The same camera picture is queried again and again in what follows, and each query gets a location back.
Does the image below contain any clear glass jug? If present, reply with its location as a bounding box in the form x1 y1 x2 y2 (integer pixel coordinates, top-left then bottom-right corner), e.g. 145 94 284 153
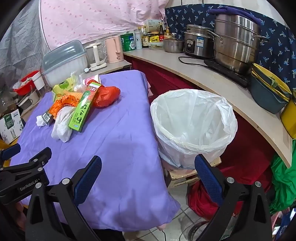
0 86 18 109

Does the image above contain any yellow bag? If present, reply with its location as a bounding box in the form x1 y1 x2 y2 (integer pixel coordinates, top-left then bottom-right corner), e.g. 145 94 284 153
0 139 19 167

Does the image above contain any yellow bowl stack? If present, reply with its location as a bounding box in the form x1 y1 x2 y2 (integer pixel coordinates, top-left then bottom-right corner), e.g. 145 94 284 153
251 63 292 102

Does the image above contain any green plastic bag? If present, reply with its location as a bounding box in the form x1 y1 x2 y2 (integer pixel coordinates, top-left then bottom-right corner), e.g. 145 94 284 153
269 139 296 215

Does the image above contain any pink dotted sheet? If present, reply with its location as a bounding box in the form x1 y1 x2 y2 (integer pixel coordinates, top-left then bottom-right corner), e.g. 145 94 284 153
40 0 167 50

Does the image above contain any blue printed cloth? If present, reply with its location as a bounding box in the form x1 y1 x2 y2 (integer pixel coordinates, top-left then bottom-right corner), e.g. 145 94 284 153
165 3 296 93

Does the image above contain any purple tablecloth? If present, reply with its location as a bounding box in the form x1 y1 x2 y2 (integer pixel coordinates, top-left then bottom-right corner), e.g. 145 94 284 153
17 70 181 232

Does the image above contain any dark teal bowl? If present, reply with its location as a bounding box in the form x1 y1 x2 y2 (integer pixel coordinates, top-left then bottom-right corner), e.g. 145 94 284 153
248 74 289 114

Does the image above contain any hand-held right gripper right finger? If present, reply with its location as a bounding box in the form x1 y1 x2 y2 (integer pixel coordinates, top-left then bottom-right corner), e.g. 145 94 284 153
194 154 272 241

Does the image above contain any purple cloth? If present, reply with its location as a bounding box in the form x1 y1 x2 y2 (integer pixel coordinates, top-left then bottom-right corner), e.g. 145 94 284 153
207 6 265 26

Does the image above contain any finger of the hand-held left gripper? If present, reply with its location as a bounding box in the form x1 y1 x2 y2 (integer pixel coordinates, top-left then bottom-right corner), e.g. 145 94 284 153
9 147 52 174
0 143 21 167

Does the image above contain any grey patterned sheet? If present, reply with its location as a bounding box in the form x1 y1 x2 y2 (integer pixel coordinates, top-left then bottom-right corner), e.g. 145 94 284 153
0 7 50 81

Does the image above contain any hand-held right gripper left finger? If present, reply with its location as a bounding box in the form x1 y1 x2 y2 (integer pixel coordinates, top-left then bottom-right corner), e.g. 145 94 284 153
25 156 103 241

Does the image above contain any clear plastic bag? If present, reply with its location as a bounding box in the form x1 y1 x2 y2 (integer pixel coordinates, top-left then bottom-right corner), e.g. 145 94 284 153
69 72 87 93

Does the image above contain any pink kettle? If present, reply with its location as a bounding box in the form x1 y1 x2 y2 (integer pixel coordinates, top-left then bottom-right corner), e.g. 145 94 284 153
105 36 124 64

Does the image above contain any grey lidded dish container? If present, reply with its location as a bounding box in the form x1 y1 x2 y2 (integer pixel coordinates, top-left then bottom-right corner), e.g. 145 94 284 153
42 40 88 87

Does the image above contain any white carton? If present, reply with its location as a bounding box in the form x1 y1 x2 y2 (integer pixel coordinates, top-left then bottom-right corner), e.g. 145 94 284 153
145 20 163 33

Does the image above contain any yellow-green snack bag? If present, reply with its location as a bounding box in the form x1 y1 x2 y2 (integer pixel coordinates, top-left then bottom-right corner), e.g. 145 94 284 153
52 77 77 102

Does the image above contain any beige plastic box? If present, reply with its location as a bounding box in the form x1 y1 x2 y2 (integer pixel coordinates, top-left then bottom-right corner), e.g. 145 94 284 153
17 89 43 109

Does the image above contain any black induction cooktop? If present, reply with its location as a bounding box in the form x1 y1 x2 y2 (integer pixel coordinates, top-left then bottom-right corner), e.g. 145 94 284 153
203 58 252 88

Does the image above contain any white glass kettle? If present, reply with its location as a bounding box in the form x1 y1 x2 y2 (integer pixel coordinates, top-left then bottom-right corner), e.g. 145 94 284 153
84 42 108 72

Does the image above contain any red cloth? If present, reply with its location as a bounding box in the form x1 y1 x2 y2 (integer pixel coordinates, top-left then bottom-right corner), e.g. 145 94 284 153
126 56 278 193

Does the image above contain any wooden stool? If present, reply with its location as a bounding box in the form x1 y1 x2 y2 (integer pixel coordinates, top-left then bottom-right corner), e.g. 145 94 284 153
162 156 222 189

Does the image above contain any red basin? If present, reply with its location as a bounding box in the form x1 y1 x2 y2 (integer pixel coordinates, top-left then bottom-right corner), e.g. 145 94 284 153
13 71 41 96

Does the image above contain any yellow pot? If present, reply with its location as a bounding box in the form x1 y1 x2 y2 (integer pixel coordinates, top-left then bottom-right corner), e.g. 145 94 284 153
280 97 296 139

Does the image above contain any red plastic bag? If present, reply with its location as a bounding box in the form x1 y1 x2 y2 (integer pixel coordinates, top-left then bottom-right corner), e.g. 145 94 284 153
92 86 121 109

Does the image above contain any orange plastic bag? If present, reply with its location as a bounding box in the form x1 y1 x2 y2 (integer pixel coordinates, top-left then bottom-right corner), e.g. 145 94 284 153
49 95 80 120

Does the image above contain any pink paper cup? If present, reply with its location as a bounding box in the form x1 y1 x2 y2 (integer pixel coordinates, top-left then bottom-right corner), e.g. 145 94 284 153
82 74 102 87

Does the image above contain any dark sauce bottle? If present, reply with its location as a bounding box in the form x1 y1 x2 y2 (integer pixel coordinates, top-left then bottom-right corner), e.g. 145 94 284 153
142 26 149 48

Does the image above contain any white tissue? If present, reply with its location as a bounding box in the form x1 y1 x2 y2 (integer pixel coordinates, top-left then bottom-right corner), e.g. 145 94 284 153
51 108 75 143
36 115 48 127

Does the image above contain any green cardboard box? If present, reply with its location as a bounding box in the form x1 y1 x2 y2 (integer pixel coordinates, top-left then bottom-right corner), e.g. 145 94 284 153
68 82 105 133

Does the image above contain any steel rice cooker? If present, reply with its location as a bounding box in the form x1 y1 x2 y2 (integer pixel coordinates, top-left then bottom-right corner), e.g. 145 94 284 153
184 24 216 59

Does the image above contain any trash bin with white liner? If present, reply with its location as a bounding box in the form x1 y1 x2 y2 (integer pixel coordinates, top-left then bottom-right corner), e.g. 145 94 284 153
150 89 238 169

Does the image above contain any small steel pot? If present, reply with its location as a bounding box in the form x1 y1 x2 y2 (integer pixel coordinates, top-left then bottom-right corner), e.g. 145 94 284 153
162 34 185 54

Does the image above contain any printed cardboard box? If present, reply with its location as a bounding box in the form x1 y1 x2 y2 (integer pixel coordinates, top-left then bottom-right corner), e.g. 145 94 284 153
0 109 26 144

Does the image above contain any black power cable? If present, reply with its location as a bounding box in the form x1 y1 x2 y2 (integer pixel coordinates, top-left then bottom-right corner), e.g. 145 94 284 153
178 56 208 67

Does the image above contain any green can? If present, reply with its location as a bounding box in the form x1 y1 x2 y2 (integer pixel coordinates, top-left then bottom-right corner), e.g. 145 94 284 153
120 32 136 52

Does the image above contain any small dark box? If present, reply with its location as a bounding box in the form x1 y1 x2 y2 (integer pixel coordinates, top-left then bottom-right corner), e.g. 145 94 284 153
42 109 55 127

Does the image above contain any steel steamer pot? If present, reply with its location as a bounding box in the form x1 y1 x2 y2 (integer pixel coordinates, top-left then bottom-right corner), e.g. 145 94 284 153
208 13 270 75

